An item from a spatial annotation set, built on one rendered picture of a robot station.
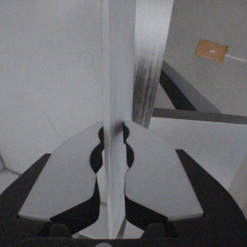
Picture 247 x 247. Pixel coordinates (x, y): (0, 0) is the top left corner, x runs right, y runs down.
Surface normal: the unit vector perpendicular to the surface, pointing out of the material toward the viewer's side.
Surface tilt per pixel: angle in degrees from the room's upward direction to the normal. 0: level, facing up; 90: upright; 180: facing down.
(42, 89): 18
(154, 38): 0
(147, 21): 0
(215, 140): 0
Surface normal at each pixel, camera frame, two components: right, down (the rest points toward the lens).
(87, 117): -0.32, 0.46
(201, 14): 0.00, 0.47
